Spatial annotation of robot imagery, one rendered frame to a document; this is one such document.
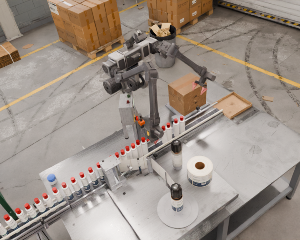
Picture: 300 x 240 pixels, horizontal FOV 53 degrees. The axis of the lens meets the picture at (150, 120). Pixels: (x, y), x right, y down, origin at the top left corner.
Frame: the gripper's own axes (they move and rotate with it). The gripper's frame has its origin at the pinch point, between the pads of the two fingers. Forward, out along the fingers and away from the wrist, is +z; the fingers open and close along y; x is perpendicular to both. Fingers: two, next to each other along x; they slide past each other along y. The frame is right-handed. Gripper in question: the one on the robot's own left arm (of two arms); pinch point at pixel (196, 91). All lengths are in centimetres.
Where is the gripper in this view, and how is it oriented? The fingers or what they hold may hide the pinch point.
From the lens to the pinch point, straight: 279.5
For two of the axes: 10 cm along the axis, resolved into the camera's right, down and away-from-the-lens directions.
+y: 6.8, 4.6, -5.7
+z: -3.9, 8.8, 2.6
